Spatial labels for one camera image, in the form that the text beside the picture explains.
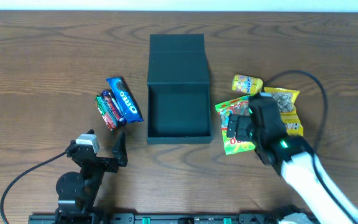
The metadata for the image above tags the green Haribo gummy bag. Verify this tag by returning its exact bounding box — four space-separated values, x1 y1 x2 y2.
215 96 255 155

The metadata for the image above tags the yellow Hacks candy bag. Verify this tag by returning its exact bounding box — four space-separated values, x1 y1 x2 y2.
264 87 304 136

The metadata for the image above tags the yellow Mentos gum bottle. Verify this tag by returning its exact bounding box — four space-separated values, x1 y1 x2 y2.
231 74 263 95

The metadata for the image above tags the blue Oreo cookie pack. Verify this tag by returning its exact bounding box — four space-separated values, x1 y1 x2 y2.
106 77 143 124

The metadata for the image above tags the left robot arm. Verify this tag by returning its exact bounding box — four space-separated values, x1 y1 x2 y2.
54 129 128 223

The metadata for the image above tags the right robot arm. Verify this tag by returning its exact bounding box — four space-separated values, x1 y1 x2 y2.
227 93 358 223

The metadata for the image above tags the purple red candy bar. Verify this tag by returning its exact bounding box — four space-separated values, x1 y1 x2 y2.
101 90 126 126

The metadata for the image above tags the green red snack bar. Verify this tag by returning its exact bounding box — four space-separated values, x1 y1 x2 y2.
94 95 117 133

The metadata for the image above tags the dark green gift box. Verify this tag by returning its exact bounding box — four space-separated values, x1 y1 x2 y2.
147 34 213 144

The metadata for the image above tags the black left camera cable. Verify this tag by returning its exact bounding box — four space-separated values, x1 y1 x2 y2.
0 151 68 224

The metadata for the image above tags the black camera cable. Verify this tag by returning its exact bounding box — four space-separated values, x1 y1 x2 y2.
263 69 358 224
0 151 68 224

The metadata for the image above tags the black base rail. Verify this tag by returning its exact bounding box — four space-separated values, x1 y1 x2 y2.
27 212 319 224

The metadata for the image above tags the black right camera cable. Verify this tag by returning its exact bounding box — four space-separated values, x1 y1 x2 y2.
263 69 358 224

